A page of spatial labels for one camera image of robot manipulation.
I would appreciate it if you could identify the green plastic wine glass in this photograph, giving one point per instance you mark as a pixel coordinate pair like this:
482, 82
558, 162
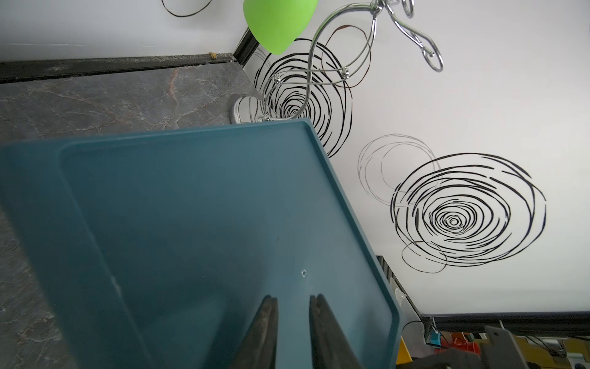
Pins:
277, 23

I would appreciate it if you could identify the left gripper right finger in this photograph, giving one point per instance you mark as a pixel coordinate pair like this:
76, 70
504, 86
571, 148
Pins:
329, 345

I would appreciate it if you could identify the chrome glass holder stand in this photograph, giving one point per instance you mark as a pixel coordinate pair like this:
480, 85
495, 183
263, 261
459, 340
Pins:
337, 76

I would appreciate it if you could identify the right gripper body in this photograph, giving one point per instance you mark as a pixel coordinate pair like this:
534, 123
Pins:
461, 346

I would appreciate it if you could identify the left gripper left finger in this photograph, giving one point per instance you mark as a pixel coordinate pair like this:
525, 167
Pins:
259, 346

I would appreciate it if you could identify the teal drawer cabinet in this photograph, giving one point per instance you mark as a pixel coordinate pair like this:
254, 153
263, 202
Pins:
155, 250

